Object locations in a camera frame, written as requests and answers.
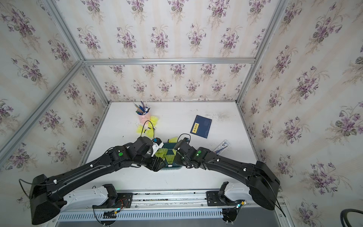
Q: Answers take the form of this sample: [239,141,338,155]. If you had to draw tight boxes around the yellow shuttlecock twelve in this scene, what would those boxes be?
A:
[168,137,178,143]

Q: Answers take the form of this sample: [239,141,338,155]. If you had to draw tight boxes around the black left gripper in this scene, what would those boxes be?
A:
[134,154,170,173]

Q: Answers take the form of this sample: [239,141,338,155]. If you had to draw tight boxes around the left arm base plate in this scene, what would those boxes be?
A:
[92,193,134,209]

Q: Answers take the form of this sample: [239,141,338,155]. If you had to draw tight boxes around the yellow shuttlecock five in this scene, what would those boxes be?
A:
[136,125,148,135]

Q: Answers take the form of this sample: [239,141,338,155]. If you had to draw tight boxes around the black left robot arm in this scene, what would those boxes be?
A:
[29,145,166,225]

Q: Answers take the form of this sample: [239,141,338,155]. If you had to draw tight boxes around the pens in cup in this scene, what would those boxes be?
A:
[133,100,150,116]

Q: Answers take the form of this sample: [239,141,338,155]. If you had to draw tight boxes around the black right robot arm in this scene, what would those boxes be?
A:
[174,143,280,211]

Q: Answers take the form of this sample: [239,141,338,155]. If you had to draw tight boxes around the teal plastic storage box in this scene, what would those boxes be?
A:
[155,142,182,170]

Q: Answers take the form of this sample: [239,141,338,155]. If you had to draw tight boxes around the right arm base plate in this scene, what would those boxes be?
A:
[206,191,245,207]

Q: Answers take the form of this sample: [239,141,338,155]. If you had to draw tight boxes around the red blue white packet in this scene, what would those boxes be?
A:
[213,140,231,155]

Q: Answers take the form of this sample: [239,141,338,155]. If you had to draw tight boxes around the blue book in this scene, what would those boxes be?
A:
[190,115,212,139]

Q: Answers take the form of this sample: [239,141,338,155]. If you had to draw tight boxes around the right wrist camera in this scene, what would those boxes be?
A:
[174,137,196,157]

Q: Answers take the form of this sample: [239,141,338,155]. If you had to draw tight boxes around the aluminium front rail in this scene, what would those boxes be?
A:
[49,188,287,212]

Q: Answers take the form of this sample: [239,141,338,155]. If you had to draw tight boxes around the pink pen cup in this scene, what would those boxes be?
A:
[138,113,151,125]

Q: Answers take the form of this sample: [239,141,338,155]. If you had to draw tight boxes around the yellow shuttlecock four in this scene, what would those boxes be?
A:
[165,155,175,165]

